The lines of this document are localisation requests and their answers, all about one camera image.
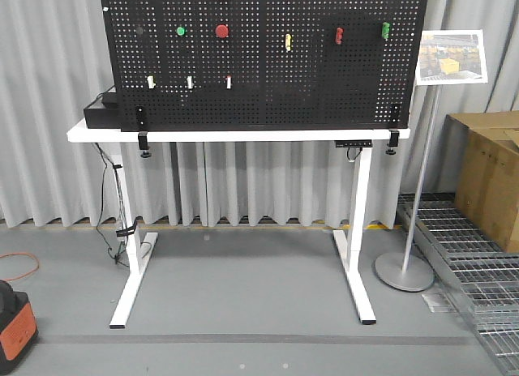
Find desk height control panel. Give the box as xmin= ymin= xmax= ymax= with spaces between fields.
xmin=335 ymin=139 xmax=373 ymax=148

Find white standing desk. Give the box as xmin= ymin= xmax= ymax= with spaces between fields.
xmin=66 ymin=119 xmax=410 ymax=329

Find black perforated pegboard panel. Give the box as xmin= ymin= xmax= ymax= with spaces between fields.
xmin=101 ymin=0 xmax=427 ymax=131

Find left black clamp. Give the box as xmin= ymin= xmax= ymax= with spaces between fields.
xmin=135 ymin=105 xmax=152 ymax=159

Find black clamp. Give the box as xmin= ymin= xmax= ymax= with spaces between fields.
xmin=135 ymin=105 xmax=152 ymax=159
xmin=385 ymin=104 xmax=401 ymax=156

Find right black clamp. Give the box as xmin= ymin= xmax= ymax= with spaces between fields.
xmin=385 ymin=104 xmax=401 ymax=156

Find red round button lower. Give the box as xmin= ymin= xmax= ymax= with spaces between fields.
xmin=215 ymin=24 xmax=229 ymax=39

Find black box on desk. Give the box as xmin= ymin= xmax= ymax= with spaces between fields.
xmin=84 ymin=85 xmax=121 ymax=129

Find grey sign stand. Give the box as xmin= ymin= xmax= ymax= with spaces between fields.
xmin=374 ymin=85 xmax=443 ymax=293

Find printed photo sign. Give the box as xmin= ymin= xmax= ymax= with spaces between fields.
xmin=416 ymin=29 xmax=488 ymax=86

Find brown cardboard box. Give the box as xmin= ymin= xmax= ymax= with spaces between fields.
xmin=449 ymin=110 xmax=518 ymax=253

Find metal grate platform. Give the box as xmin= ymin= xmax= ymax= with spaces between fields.
xmin=397 ymin=194 xmax=518 ymax=375

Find grey curtain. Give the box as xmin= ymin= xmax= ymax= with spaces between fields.
xmin=1 ymin=0 xmax=518 ymax=227

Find orange black device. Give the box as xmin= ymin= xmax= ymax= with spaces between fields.
xmin=1 ymin=280 xmax=38 ymax=375

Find black cables at desk leg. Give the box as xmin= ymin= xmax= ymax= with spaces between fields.
xmin=92 ymin=143 xmax=152 ymax=269

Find yellow toggle switch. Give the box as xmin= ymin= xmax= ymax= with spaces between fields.
xmin=285 ymin=33 xmax=292 ymax=52

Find white switch left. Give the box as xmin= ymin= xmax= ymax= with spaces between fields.
xmin=147 ymin=75 xmax=156 ymax=89

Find red toggle switch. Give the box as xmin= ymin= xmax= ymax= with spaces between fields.
xmin=335 ymin=27 xmax=344 ymax=45

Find green toggle switch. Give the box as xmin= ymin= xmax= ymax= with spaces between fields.
xmin=381 ymin=22 xmax=391 ymax=41

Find orange cable on floor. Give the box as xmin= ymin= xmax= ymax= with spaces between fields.
xmin=0 ymin=251 xmax=41 ymax=283

